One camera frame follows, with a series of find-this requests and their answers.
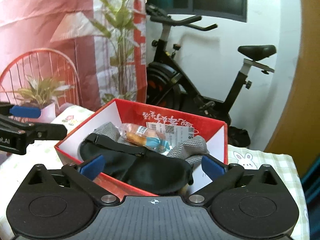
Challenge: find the blue curtain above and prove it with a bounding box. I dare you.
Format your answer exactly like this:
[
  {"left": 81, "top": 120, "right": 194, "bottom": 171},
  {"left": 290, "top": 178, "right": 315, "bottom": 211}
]
[{"left": 300, "top": 162, "right": 320, "bottom": 206}]

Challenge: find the pink printed backdrop cloth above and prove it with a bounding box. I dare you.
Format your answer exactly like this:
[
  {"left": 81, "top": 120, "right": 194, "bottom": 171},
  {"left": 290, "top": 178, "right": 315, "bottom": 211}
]
[{"left": 0, "top": 0, "right": 148, "bottom": 123}]

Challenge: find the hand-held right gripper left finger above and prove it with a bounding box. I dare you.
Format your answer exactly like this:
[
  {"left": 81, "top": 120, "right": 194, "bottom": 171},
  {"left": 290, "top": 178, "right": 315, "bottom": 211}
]
[{"left": 26, "top": 154, "right": 120, "bottom": 204}]

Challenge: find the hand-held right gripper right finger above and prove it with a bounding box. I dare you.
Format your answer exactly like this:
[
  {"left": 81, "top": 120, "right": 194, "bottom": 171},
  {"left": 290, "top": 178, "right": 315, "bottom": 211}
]
[{"left": 189, "top": 154, "right": 283, "bottom": 204}]

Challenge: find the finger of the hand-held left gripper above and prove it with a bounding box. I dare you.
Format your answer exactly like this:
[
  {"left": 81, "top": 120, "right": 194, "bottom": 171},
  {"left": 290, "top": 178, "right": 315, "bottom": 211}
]
[
  {"left": 0, "top": 115, "right": 68, "bottom": 141},
  {"left": 0, "top": 102, "right": 42, "bottom": 119}
]

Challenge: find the black sleep eye mask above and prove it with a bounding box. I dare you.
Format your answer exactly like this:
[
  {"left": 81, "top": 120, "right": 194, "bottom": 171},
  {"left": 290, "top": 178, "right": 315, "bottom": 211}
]
[{"left": 79, "top": 132, "right": 194, "bottom": 196}]

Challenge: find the black exercise bike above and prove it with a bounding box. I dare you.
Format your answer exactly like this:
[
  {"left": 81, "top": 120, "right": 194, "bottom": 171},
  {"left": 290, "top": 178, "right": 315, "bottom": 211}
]
[{"left": 145, "top": 4, "right": 277, "bottom": 136}]

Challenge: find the clear bread snack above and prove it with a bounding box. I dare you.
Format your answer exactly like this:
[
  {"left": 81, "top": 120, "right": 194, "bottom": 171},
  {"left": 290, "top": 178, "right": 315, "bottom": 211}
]
[{"left": 117, "top": 123, "right": 173, "bottom": 153}]

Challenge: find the red cardboard box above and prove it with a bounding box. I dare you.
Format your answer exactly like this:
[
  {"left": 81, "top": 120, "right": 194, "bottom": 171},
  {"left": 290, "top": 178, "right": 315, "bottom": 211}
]
[{"left": 54, "top": 98, "right": 229, "bottom": 197}]

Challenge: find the grey knitted cloth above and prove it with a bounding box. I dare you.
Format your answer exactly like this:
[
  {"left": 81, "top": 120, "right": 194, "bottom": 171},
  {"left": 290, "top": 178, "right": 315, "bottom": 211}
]
[{"left": 94, "top": 122, "right": 211, "bottom": 171}]

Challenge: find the checked rabbit print tablecloth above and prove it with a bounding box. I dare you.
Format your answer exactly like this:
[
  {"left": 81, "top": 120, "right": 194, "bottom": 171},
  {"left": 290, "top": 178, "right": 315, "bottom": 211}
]
[{"left": 0, "top": 105, "right": 311, "bottom": 240}]

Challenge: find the wooden door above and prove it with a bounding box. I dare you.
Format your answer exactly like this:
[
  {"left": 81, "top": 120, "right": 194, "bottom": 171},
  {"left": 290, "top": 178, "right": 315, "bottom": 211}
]
[{"left": 265, "top": 0, "right": 320, "bottom": 178}]

